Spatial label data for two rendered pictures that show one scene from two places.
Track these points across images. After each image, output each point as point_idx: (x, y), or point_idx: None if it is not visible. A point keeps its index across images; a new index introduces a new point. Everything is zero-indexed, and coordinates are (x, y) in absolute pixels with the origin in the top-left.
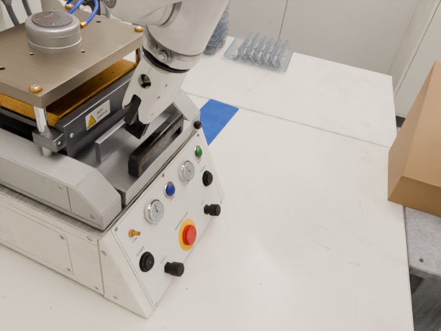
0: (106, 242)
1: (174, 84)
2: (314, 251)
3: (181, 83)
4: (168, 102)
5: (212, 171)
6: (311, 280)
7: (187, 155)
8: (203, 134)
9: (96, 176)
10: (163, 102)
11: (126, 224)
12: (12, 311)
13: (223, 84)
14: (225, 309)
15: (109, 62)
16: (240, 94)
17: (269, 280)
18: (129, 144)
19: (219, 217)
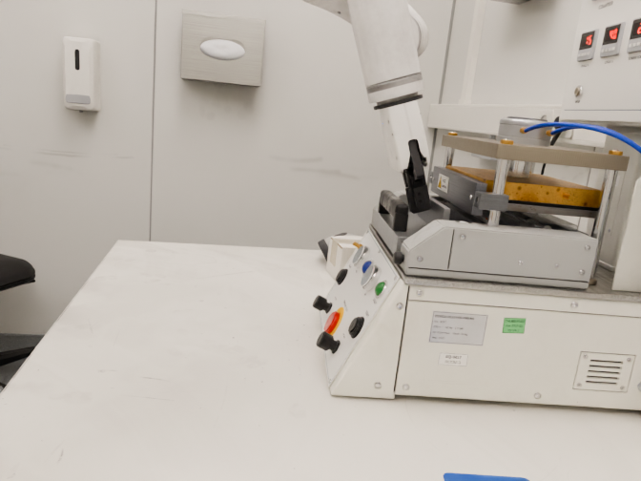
0: (365, 232)
1: (384, 130)
2: (170, 371)
3: (392, 143)
4: (392, 159)
5: (361, 340)
6: (172, 348)
7: (383, 274)
8: (395, 293)
9: (397, 196)
10: (387, 148)
11: (366, 239)
12: None
13: None
14: (259, 321)
15: (467, 146)
16: None
17: (224, 341)
18: (420, 222)
19: (319, 376)
